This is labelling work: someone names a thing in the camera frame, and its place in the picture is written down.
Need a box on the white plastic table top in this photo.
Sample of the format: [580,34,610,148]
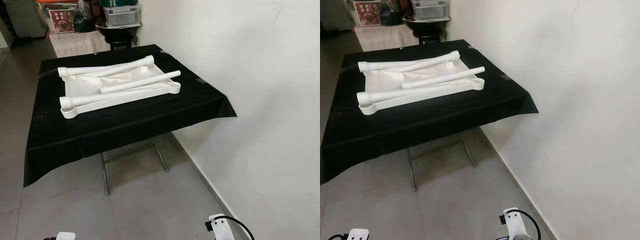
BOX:
[357,59,486,117]
[59,60,182,120]

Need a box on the pale patterned cloth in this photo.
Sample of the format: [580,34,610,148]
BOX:
[49,31,112,59]
[353,24,418,52]

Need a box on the black tablecloth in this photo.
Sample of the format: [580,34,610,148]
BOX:
[23,44,238,189]
[320,39,539,185]

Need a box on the grey cabinet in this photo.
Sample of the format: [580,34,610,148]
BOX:
[320,0,354,31]
[6,0,49,39]

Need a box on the red printed carton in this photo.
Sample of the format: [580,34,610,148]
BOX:
[353,0,382,27]
[47,4,76,34]

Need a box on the black plastic bag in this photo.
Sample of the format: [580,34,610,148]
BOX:
[72,0,97,32]
[379,0,405,26]

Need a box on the clear plastic storage box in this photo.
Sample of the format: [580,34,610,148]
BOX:
[102,6,141,27]
[411,0,449,21]

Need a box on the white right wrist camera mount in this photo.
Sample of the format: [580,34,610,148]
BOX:
[497,207,522,238]
[208,214,232,240]

